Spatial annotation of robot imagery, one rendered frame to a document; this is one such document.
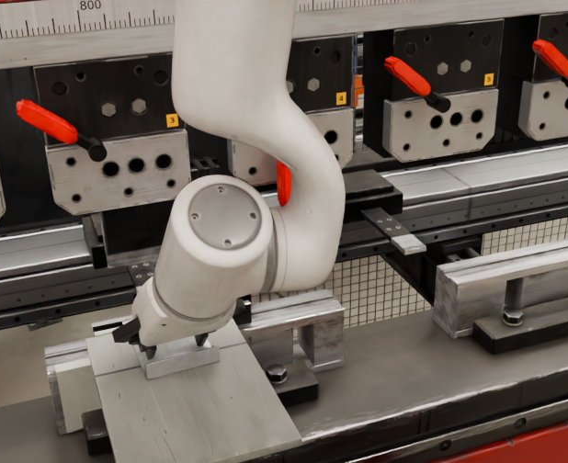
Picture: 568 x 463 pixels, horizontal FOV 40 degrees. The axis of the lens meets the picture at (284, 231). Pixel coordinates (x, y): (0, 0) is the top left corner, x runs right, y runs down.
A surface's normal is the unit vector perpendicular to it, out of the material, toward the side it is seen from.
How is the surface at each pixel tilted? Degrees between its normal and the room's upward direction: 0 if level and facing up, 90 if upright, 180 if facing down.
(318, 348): 90
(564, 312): 0
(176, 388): 0
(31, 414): 0
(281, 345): 90
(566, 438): 90
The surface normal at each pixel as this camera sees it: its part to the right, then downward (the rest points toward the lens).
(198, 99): -0.47, 0.46
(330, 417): -0.02, -0.90
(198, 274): -0.34, 0.80
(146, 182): 0.35, 0.40
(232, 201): 0.26, -0.44
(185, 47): -0.71, 0.29
